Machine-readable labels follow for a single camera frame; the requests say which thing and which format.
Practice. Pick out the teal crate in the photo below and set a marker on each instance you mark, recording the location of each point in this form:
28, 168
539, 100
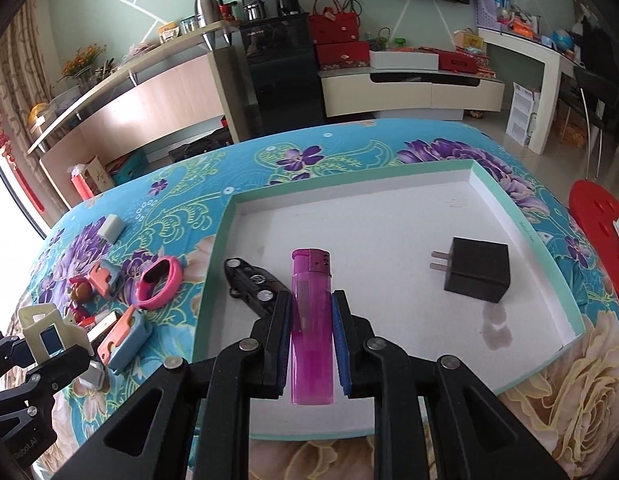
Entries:
129, 167

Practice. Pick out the steel thermos kettle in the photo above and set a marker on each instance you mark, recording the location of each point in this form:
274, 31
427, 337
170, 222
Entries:
207, 7

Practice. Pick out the red handbag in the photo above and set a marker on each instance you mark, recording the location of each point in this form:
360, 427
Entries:
334, 25

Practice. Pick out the purple plastic basket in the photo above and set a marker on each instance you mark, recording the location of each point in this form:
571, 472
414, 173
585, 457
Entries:
489, 12

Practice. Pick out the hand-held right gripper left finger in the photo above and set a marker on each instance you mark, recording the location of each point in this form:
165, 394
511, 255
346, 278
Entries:
284, 345

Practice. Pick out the yellow flowers in vase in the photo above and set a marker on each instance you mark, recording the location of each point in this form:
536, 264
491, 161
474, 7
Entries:
84, 60

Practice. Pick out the floral printed blanket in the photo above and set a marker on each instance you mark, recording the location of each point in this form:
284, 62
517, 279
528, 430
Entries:
139, 220

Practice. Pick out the black charger plug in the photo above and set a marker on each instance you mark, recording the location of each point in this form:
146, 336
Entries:
477, 270

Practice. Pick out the curved wooden counter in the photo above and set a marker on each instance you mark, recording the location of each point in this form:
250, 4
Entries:
154, 105

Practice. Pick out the black folding tool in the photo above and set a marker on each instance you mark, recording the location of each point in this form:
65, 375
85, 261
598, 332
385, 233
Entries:
249, 280

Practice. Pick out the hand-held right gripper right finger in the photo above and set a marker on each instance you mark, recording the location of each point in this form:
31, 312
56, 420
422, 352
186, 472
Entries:
342, 355

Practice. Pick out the pink wristband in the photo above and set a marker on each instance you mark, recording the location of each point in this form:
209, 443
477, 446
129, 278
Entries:
172, 272

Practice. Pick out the red plastic stool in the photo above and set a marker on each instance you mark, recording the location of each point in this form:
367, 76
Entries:
597, 220

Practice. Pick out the red gift box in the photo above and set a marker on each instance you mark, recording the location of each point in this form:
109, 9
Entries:
342, 56

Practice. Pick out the white desk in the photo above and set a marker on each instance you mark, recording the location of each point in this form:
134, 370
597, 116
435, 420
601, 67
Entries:
544, 80

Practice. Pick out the pink translucent lighter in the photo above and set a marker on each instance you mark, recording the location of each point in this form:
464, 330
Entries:
312, 360

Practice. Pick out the yellow round object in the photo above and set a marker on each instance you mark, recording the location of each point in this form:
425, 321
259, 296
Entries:
38, 112

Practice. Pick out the red hanging decoration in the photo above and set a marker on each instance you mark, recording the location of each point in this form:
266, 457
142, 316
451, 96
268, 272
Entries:
9, 150

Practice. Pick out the small cartoon toy figure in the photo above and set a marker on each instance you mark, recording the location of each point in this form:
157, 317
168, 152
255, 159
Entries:
81, 292

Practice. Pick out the black chair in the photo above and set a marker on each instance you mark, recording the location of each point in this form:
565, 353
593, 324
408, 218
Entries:
592, 95

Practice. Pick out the black water dispenser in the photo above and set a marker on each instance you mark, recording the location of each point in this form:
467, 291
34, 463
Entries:
284, 85

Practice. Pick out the white television cabinet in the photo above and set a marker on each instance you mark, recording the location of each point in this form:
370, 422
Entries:
389, 92

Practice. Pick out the black tool case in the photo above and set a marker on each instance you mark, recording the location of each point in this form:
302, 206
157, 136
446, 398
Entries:
204, 147

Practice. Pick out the white tray with teal rim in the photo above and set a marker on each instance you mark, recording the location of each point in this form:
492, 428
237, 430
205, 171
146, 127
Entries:
389, 220

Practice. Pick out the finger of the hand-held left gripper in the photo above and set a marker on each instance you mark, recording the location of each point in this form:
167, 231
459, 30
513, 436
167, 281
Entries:
4, 350
59, 367

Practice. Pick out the cream plastic buckle clip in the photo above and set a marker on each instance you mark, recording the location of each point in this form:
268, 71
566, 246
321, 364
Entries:
29, 317

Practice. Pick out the black hanging coat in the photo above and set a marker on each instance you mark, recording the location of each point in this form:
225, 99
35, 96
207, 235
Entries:
602, 42

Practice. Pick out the white charger plug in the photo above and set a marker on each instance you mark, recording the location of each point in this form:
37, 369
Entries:
111, 227

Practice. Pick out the yellow cardboard box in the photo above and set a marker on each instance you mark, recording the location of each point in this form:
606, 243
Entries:
468, 41

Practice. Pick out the small white red plastic piece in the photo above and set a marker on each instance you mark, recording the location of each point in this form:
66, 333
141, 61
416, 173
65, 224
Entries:
101, 321

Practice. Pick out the white cardboard box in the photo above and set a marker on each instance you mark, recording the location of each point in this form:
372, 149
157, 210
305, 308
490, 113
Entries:
522, 115

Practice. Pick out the red flat box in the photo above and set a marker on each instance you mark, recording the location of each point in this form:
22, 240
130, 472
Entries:
458, 62

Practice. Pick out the red gift roll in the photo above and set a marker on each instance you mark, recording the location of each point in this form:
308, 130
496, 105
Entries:
81, 185

